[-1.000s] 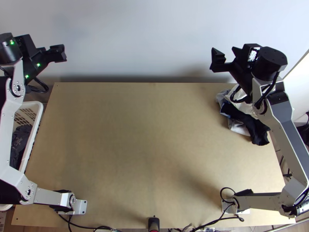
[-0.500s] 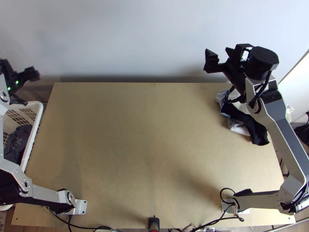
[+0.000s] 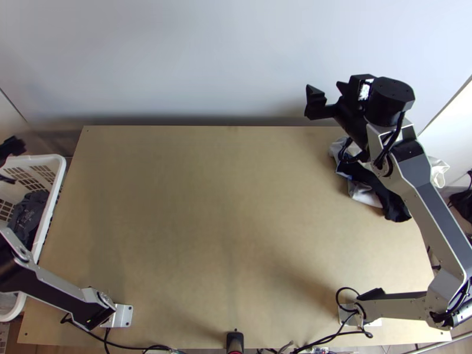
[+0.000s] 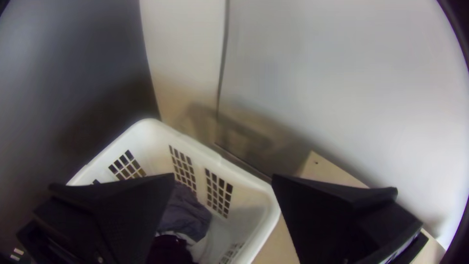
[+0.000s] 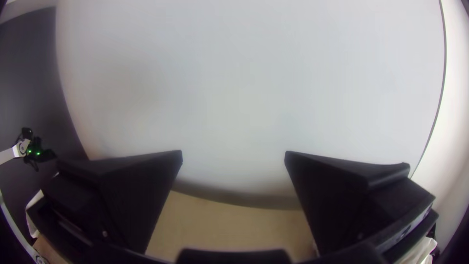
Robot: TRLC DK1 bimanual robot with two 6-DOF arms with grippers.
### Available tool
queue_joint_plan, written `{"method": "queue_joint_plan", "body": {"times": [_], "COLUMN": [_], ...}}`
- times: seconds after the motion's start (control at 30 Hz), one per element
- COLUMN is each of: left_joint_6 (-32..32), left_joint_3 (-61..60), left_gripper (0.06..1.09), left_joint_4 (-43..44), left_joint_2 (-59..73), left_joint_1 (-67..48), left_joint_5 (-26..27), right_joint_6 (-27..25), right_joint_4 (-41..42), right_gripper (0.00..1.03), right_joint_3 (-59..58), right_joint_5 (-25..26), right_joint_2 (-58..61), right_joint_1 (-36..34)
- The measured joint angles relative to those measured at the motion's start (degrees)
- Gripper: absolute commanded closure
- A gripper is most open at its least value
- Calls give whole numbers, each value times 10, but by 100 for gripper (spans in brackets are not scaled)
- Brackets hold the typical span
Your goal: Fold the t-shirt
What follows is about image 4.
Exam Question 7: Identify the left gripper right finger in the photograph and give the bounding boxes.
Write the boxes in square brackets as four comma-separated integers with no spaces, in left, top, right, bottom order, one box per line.
[271,174,428,264]

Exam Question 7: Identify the white laundry basket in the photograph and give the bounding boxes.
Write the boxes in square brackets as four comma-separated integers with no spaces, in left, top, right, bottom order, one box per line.
[65,118,281,264]

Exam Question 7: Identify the heap of clothes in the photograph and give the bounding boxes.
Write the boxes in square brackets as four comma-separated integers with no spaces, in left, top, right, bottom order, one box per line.
[146,181,235,264]

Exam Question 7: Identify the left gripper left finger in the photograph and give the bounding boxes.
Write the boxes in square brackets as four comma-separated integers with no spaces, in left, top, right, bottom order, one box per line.
[16,173,176,264]

